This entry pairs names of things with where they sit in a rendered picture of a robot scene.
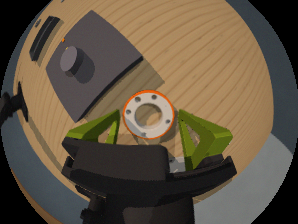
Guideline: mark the white round flange plate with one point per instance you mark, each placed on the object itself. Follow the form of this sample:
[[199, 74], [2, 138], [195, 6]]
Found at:
[[143, 131]]

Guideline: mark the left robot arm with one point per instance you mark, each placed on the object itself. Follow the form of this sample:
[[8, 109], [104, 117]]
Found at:
[[16, 102]]

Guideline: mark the small beige rectangular plate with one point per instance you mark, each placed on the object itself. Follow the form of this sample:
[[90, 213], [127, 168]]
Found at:
[[176, 164]]

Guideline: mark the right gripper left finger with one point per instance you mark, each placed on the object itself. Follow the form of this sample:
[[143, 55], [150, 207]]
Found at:
[[90, 131]]

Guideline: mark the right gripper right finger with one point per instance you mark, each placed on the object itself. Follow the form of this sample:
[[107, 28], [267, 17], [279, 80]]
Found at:
[[213, 139]]

